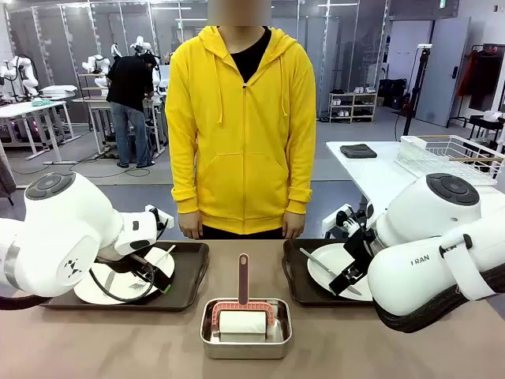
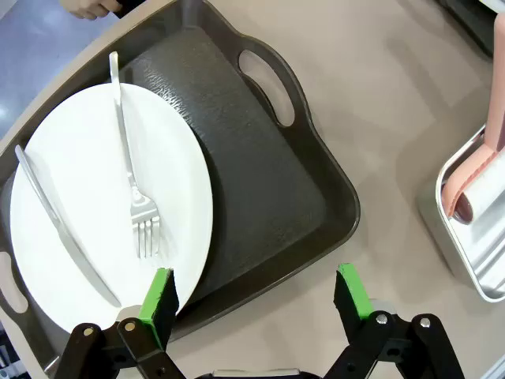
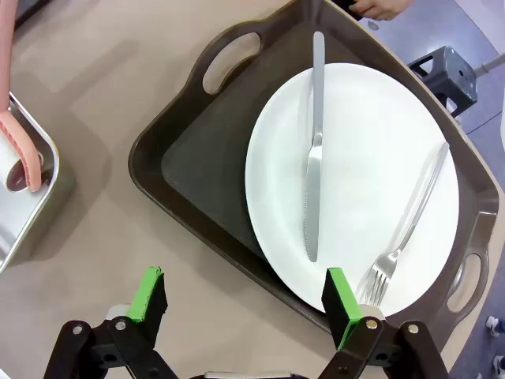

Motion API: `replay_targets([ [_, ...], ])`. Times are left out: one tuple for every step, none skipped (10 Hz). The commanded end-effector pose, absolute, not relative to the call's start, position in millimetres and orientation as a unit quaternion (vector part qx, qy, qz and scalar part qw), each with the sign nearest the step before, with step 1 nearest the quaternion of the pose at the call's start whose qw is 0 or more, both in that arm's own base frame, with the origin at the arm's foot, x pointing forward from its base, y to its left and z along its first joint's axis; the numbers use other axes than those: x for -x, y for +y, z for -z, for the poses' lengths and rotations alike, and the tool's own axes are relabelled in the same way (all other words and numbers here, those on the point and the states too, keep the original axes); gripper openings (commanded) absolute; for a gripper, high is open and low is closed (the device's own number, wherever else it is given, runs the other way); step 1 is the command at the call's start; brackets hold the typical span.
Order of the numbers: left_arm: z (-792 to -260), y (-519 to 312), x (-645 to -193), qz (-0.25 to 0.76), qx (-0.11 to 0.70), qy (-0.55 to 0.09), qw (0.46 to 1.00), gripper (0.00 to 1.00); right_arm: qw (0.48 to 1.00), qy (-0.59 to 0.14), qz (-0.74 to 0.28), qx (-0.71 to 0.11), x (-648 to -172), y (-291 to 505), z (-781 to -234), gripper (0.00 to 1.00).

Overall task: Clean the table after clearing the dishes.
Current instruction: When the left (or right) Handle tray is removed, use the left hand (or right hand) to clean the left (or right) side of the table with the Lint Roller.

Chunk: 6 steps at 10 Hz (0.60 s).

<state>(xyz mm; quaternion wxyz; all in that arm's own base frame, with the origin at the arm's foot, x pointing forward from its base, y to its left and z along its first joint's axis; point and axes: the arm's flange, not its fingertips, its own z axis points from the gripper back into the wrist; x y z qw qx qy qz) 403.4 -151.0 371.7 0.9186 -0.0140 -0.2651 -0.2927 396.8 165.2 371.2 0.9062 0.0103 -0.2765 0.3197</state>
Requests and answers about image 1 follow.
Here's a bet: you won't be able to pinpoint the black right arm cable sleeve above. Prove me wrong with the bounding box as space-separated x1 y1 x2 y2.
372 264 505 334

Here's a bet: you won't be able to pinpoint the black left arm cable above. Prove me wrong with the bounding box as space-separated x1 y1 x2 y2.
0 255 157 311

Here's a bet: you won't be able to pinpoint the black storage cases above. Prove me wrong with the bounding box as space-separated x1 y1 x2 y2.
378 77 409 110

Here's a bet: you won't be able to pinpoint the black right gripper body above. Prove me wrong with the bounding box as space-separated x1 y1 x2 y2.
342 227 380 270

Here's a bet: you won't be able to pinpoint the person in yellow hoodie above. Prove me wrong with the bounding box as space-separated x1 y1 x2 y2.
164 0 317 240

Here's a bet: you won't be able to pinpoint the white background work table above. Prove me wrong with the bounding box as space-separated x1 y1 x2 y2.
0 100 82 163

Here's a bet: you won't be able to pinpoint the pink lint roller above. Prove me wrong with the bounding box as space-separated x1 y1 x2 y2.
211 253 276 343

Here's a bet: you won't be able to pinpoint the black tripod stand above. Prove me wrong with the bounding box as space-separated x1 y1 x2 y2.
401 43 433 137

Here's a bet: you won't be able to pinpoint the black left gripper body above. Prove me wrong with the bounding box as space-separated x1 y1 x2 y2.
129 252 159 278

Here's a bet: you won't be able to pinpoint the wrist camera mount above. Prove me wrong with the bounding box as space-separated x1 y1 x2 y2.
144 204 175 240
335 204 376 238

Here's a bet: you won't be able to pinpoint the white wire dish rack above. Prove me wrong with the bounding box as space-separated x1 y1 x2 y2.
395 134 505 188

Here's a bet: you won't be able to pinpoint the rectangular metal tin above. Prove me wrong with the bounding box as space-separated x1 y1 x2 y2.
200 298 294 360

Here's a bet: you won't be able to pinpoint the background table with robots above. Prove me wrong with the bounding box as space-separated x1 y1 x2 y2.
73 35 171 159

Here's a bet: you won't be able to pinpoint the person's right forearm yellow sleeve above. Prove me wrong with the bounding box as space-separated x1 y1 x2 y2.
169 149 199 215

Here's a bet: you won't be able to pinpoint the dark brown serving tray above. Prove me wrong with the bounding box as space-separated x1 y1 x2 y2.
282 238 376 308
39 240 210 313

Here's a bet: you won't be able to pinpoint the white side table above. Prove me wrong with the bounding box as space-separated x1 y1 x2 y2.
321 140 505 238

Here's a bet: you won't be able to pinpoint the person's left forearm yellow sleeve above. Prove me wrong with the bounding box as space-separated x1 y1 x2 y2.
284 149 317 215

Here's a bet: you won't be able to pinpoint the clothes rack with garments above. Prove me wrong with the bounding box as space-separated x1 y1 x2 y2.
455 43 505 120

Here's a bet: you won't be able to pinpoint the person's left hand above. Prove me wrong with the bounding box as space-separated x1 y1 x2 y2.
283 211 309 240

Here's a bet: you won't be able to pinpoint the background person in black shirt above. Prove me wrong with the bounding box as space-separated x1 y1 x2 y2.
105 53 155 169

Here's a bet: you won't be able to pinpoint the silver fork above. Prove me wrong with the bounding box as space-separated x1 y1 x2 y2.
155 244 177 268

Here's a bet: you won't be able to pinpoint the white shoe rack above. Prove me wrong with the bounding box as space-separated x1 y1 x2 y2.
328 85 379 124

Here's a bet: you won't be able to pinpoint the person's right hand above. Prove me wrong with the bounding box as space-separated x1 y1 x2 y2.
178 212 203 240

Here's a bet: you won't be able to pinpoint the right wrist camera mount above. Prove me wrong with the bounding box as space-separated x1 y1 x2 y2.
335 204 376 238

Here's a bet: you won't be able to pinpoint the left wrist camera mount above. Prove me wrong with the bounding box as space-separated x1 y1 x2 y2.
144 204 175 240

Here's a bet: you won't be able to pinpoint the black cart with tissue box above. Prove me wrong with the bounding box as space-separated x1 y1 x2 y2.
459 110 505 156

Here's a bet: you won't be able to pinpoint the white round plate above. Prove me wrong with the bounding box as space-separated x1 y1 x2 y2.
306 242 374 302
73 246 176 305

